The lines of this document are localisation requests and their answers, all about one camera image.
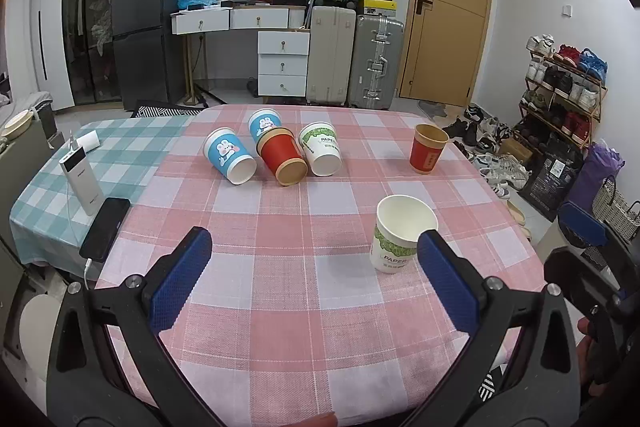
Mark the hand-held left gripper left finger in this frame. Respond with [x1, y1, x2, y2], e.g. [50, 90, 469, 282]
[46, 227, 226, 427]

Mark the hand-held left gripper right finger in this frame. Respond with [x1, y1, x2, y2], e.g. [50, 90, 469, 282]
[400, 229, 583, 427]

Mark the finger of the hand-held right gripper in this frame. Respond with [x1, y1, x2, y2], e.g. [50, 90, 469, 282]
[557, 201, 640, 268]

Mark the blue rabbit paper cup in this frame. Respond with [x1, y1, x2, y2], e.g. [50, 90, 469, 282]
[248, 108, 282, 142]
[202, 128, 258, 186]

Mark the red paper cup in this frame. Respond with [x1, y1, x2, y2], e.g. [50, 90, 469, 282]
[409, 124, 449, 176]
[256, 127, 308, 186]

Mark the white green paper cup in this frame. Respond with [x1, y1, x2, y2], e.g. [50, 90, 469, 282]
[298, 122, 343, 178]
[369, 195, 439, 276]

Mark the person's right hand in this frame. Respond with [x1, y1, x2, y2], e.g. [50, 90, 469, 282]
[575, 314, 608, 403]

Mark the person's left hand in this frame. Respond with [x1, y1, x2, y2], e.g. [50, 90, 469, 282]
[277, 412, 338, 427]

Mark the woven basket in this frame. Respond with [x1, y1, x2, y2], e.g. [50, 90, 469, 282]
[592, 176, 640, 244]

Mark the black printed sack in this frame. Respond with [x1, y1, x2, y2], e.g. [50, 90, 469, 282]
[517, 134, 584, 223]

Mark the purple bag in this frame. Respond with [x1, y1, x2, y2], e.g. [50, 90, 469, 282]
[567, 139, 626, 214]

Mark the black smartphone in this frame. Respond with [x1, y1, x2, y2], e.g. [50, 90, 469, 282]
[79, 197, 132, 264]

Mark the cardboard box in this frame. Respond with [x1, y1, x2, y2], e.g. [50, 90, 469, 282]
[499, 138, 534, 164]

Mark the pile of shoes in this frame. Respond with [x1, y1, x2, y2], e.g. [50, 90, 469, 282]
[444, 103, 532, 202]

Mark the pink plaid tablecloth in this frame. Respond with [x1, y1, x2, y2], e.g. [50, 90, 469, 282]
[95, 104, 546, 423]

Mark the green plaid tablecloth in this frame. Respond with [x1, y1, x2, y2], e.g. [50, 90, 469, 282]
[10, 114, 193, 265]

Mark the shoe rack with shoes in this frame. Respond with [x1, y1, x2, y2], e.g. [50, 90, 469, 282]
[517, 33, 609, 148]

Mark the white power bank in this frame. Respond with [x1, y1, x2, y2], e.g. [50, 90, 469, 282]
[59, 149, 106, 217]

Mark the black white striped rug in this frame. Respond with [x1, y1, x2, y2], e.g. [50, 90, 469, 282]
[131, 101, 207, 120]

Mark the grey door mat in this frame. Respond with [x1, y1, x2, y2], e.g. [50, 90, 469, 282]
[417, 101, 451, 118]

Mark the beige bowl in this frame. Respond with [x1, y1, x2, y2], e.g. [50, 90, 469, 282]
[2, 111, 34, 138]

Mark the silver suitcase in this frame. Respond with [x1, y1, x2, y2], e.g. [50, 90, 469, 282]
[348, 14, 405, 110]

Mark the white dressing desk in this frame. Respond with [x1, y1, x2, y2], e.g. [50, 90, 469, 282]
[170, 4, 312, 98]

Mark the wooden door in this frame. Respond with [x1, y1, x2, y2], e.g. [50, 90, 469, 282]
[397, 0, 496, 100]

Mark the beige suitcase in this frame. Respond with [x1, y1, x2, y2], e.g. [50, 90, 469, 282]
[305, 5, 357, 105]

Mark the dark grey refrigerator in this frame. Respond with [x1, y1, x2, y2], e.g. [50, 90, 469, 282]
[111, 0, 193, 110]

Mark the glass door cabinet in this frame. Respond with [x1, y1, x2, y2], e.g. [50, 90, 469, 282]
[62, 0, 123, 105]

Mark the yellow black shoe box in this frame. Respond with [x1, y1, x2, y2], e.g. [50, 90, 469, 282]
[359, 0, 398, 17]

